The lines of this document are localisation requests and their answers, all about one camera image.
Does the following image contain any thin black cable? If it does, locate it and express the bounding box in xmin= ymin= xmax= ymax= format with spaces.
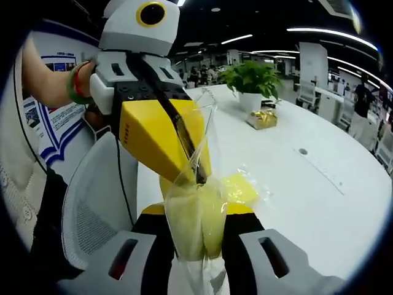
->
xmin=114 ymin=137 xmax=136 ymax=227

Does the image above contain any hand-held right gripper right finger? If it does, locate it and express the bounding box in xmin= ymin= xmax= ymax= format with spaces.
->
xmin=220 ymin=201 xmax=347 ymax=295

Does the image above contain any green jade bracelet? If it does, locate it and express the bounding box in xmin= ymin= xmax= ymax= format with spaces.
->
xmin=66 ymin=60 xmax=95 ymax=106

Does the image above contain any blue white wall poster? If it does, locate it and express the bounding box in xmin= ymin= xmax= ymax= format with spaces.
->
xmin=20 ymin=20 xmax=104 ymax=165

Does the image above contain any person's cream knit top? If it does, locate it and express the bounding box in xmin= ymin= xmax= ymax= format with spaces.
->
xmin=0 ymin=73 xmax=49 ymax=250

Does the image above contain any rectangular yellow silicone block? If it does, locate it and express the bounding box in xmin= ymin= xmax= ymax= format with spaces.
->
xmin=219 ymin=164 xmax=271 ymax=207

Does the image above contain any round yellow silicone block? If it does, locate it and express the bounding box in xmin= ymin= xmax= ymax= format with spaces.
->
xmin=159 ymin=87 xmax=232 ymax=295

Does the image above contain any green potted plant white pot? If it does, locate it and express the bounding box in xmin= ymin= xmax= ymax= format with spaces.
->
xmin=219 ymin=60 xmax=285 ymax=114

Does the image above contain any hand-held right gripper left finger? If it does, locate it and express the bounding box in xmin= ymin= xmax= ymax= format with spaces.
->
xmin=57 ymin=202 xmax=176 ymax=295

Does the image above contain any red string bracelet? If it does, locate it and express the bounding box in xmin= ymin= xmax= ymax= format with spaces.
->
xmin=74 ymin=62 xmax=93 ymax=96

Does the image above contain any gold foil wrapped packet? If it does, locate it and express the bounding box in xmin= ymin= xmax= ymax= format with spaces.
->
xmin=245 ymin=108 xmax=279 ymax=130

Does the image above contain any white mesh office chair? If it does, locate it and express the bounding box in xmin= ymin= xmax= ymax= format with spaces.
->
xmin=60 ymin=132 xmax=139 ymax=273

